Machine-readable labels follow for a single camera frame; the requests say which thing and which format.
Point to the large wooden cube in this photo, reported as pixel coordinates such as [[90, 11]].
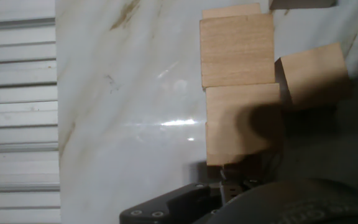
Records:
[[300, 3]]

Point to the marble pattern mat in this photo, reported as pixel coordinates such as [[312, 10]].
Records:
[[120, 93]]

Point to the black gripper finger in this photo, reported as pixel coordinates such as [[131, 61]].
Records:
[[172, 205]]

